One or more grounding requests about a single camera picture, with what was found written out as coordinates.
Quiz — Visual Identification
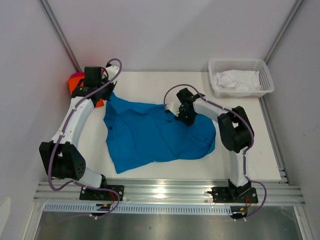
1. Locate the white slotted cable duct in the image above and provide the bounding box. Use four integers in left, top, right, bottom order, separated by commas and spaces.
43, 202, 232, 216

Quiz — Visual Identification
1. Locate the aluminium corner post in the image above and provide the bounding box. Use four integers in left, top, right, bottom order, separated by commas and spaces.
264, 0, 307, 65
38, 0, 82, 72

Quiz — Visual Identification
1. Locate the white plastic basket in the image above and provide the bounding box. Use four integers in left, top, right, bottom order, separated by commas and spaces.
208, 58, 275, 98

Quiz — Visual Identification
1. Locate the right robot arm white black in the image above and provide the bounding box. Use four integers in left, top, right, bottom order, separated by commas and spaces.
173, 88, 254, 202

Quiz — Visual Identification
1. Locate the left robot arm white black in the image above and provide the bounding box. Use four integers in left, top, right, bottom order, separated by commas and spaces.
39, 63, 121, 200

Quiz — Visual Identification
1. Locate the right aluminium corner post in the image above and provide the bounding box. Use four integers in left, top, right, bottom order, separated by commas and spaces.
264, 0, 307, 65

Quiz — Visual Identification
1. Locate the left aluminium corner post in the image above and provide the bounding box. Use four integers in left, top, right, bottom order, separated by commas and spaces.
38, 0, 82, 72

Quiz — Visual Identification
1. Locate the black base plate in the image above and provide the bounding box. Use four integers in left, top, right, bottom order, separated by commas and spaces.
79, 185, 125, 202
207, 186, 259, 204

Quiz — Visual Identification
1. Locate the folded pink t shirt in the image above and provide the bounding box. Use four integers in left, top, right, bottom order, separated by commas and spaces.
70, 72, 84, 78

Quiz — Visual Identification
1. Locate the white t shirt in basket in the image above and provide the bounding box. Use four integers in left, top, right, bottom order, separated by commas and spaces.
211, 70, 261, 92

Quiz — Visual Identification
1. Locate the aluminium mounting rail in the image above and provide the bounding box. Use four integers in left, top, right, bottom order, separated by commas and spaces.
33, 178, 306, 206

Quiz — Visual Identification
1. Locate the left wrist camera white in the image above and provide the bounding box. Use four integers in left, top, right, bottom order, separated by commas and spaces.
105, 65, 120, 78

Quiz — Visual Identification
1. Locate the blue t shirt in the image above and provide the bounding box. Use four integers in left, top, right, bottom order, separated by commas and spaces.
104, 94, 216, 174

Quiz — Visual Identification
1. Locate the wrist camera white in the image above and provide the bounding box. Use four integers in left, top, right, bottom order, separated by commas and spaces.
164, 102, 180, 117
105, 65, 120, 78

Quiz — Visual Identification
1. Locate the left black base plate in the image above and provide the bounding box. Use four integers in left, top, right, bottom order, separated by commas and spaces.
79, 185, 125, 202

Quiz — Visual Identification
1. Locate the folded orange t shirt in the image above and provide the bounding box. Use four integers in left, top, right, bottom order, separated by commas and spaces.
67, 76, 105, 108

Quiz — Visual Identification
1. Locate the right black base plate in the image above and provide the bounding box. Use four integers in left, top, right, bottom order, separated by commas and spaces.
207, 186, 259, 204

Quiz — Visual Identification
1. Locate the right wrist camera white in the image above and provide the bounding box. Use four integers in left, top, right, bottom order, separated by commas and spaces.
164, 102, 180, 117

